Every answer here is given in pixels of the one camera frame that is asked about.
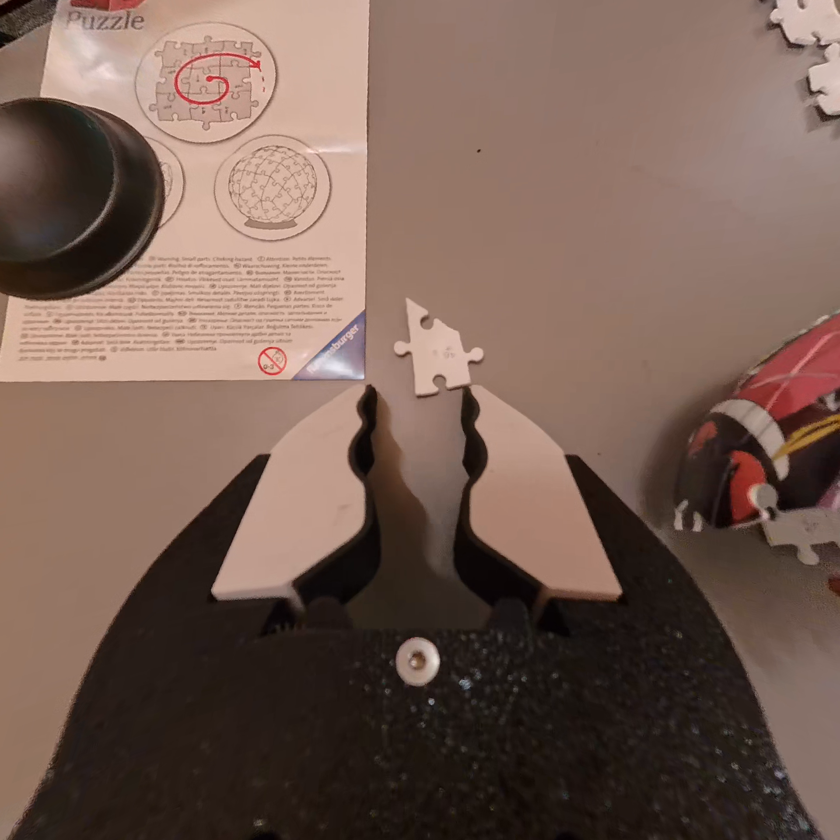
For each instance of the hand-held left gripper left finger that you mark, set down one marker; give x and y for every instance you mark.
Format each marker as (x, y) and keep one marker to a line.
(302, 512)

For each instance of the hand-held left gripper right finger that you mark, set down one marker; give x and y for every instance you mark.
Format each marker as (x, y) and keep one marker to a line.
(538, 512)

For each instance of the white puzzle piece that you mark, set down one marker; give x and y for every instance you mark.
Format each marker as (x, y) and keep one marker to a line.
(439, 354)

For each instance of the colourful puzzle ball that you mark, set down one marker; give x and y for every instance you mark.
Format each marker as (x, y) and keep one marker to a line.
(741, 459)

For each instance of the black round ball stand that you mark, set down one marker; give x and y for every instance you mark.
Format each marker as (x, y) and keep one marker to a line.
(72, 197)

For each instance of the scattered white puzzle pieces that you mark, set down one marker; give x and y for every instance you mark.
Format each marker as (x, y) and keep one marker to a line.
(827, 79)

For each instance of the white instruction leaflet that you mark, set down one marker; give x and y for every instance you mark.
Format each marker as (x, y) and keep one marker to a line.
(295, 229)

